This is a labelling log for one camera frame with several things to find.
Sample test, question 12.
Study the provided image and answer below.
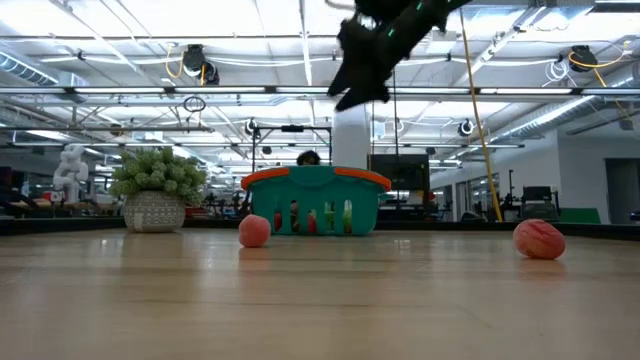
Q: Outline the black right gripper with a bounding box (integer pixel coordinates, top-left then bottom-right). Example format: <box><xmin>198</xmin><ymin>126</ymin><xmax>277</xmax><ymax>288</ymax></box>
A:
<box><xmin>327</xmin><ymin>18</ymin><xmax>406</xmax><ymax>112</ymax></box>

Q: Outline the pink peach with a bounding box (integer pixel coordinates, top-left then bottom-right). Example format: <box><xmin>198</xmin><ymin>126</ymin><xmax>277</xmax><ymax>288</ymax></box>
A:
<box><xmin>237</xmin><ymin>213</ymin><xmax>273</xmax><ymax>249</ymax></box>

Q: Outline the red peach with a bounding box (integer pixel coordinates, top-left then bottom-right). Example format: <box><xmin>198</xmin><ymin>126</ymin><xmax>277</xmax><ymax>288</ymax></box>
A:
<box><xmin>512</xmin><ymin>218</ymin><xmax>567</xmax><ymax>261</ymax></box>

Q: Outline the long ceiling light strip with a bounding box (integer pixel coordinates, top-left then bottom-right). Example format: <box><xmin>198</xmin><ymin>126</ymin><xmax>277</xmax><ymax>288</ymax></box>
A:
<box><xmin>0</xmin><ymin>84</ymin><xmax>640</xmax><ymax>97</ymax></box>

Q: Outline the person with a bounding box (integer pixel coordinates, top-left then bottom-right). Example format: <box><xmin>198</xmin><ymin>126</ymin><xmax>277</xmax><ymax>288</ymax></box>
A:
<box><xmin>295</xmin><ymin>149</ymin><xmax>322</xmax><ymax>168</ymax></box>

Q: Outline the black monitor screen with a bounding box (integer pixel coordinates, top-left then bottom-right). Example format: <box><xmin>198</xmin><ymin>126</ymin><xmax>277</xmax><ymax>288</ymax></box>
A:
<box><xmin>368</xmin><ymin>153</ymin><xmax>431</xmax><ymax>192</ymax></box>

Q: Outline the teal basket with orange rim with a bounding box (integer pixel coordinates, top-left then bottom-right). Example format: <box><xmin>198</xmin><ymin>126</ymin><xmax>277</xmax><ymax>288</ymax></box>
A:
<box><xmin>240</xmin><ymin>165</ymin><xmax>393</xmax><ymax>237</ymax></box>

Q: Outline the black machine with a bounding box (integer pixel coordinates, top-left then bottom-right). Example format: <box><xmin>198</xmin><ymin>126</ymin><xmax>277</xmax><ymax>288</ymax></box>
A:
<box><xmin>519</xmin><ymin>185</ymin><xmax>559</xmax><ymax>221</ymax></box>

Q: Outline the potted green succulent plant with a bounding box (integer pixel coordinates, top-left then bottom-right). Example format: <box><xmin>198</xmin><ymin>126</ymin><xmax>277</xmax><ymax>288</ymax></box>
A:
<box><xmin>108</xmin><ymin>146</ymin><xmax>209</xmax><ymax>234</ymax></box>

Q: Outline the green board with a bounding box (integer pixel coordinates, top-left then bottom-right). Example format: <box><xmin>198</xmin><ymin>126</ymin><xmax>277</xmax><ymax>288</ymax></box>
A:
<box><xmin>558</xmin><ymin>207</ymin><xmax>601</xmax><ymax>225</ymax></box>

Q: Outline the black gantry frame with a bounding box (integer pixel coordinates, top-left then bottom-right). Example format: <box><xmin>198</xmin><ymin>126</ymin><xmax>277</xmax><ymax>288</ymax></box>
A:
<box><xmin>251</xmin><ymin>124</ymin><xmax>334</xmax><ymax>174</ymax></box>

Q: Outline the yellow cable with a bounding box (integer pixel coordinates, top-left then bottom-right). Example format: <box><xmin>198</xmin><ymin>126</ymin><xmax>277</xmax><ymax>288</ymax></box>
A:
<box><xmin>458</xmin><ymin>9</ymin><xmax>504</xmax><ymax>223</ymax></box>

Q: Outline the black ceiling cable reel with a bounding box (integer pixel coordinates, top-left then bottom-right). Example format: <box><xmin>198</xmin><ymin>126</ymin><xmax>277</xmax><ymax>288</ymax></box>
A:
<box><xmin>180</xmin><ymin>43</ymin><xmax>221</xmax><ymax>86</ymax></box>
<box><xmin>567</xmin><ymin>44</ymin><xmax>599</xmax><ymax>74</ymax></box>

